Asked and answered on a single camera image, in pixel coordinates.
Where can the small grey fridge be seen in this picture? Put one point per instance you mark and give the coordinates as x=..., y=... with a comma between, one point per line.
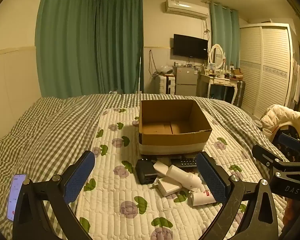
x=185, y=80

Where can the oval vanity mirror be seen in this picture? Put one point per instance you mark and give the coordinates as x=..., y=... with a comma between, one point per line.
x=216, y=55

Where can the white mop pole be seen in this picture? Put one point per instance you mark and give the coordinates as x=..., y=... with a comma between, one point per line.
x=140, y=80

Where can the white power adapter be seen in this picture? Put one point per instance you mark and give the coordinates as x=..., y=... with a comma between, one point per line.
x=168, y=187

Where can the white air conditioner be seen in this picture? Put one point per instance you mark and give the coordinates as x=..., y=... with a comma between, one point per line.
x=185, y=7

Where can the white louvred wardrobe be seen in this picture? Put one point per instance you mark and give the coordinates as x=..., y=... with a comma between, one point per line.
x=267, y=67

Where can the green curtain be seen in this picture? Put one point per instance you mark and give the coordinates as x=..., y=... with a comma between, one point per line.
x=223, y=35
x=120, y=45
x=65, y=42

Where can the floral quilted mat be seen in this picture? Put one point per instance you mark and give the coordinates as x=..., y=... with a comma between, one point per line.
x=120, y=180

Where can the small white red-label bottle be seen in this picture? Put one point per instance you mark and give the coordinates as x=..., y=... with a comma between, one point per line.
x=202, y=198

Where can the black charger block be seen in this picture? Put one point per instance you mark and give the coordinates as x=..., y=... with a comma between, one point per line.
x=145, y=171

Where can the smartphone with lit screen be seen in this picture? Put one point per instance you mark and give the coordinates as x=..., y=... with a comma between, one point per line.
x=15, y=197

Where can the hanging white towels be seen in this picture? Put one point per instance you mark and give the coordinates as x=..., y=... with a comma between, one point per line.
x=298, y=80

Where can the clear plastic bag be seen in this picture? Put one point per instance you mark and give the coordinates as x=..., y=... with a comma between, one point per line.
x=166, y=69

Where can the black wall television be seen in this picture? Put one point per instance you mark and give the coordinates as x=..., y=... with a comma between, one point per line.
x=190, y=46

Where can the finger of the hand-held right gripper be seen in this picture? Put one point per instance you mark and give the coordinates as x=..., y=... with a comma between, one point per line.
x=266, y=155
x=290, y=141

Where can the white paper cup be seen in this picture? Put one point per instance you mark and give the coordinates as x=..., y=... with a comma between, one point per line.
x=267, y=132

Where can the small picture frame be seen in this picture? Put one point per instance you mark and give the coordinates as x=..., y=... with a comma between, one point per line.
x=212, y=66

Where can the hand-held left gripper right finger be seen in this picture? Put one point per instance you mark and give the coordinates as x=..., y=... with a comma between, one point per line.
x=211, y=177

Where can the white dressing table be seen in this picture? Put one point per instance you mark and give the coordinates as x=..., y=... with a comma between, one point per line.
x=220, y=81

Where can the dark suitcase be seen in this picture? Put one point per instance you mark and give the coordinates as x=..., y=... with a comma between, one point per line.
x=240, y=92

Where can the black remote control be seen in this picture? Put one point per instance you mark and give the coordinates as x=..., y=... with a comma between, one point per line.
x=183, y=162

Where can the white suitcase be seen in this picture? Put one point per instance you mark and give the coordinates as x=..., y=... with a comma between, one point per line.
x=166, y=85

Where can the white plastic bottle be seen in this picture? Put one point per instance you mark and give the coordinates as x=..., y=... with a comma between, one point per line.
x=180, y=175

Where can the white puffer jacket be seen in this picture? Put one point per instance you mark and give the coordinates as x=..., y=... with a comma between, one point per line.
x=282, y=116

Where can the small brown cardboard box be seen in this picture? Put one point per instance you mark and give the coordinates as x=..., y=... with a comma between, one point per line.
x=237, y=73

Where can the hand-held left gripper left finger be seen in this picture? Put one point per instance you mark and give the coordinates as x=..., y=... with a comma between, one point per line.
x=80, y=177

